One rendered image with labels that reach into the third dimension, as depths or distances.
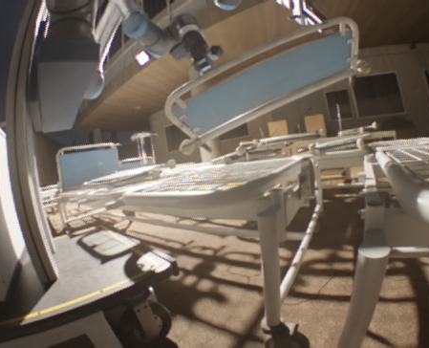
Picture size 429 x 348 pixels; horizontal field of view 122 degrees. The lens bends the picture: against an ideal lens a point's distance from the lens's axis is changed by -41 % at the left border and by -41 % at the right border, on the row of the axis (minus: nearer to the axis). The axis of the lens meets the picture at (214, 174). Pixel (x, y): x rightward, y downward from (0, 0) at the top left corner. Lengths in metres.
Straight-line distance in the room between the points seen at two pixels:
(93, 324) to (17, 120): 0.53
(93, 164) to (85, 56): 1.84
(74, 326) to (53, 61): 0.57
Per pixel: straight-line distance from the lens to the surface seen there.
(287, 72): 0.72
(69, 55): 0.52
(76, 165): 2.23
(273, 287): 0.45
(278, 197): 0.43
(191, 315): 0.84
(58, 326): 0.51
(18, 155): 0.61
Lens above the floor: 0.57
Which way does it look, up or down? 5 degrees down
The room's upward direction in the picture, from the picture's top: 9 degrees counter-clockwise
